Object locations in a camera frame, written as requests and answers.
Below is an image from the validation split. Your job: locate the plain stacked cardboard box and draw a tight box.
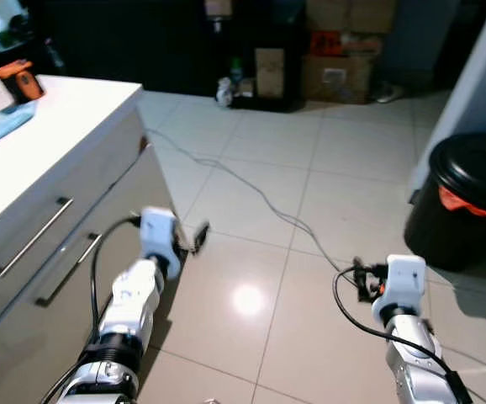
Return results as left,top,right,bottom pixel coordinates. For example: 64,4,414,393
306,0,397,35

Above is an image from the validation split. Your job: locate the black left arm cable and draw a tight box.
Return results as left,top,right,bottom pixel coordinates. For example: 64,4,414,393
89,215,143,338

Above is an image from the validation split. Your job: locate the thin grey floor cable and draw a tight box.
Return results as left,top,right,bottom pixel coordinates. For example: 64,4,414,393
146,128,357,274

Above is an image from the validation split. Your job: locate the labelled cardboard box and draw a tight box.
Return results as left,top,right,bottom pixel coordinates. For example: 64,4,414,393
302,55,374,104

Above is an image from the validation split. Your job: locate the orange and black device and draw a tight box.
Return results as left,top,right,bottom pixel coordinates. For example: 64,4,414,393
0,59,45,104

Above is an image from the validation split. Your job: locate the long metal drawer handle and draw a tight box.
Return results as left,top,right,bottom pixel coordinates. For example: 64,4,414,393
0,197,74,279

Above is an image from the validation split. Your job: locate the white crumpled bag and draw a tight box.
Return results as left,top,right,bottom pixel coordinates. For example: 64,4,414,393
215,77,235,107

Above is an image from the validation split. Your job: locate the black shelf unit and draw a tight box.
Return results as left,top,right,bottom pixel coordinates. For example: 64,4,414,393
226,15,306,112

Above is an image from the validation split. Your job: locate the grey shoe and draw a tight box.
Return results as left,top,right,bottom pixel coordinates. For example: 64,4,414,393
373,82,404,104

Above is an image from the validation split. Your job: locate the narrow tan cardboard box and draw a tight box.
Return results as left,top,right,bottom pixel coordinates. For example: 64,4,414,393
254,48,286,99

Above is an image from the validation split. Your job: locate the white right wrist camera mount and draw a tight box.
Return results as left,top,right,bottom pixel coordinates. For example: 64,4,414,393
372,255,427,319

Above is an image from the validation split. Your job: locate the white island drawer cabinet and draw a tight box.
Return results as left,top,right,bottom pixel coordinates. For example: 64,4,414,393
0,74,183,404

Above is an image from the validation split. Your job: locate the small orange box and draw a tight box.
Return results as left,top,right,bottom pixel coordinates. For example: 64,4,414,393
309,31,345,56

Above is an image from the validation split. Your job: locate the orange bin liner bag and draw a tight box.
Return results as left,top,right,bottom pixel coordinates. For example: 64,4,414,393
438,185,486,228

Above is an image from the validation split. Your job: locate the short metal drawer handle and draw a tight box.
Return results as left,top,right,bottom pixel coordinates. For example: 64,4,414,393
34,233,103,307

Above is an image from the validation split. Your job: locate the black trash bin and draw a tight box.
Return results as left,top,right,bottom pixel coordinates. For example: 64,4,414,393
404,132,486,272

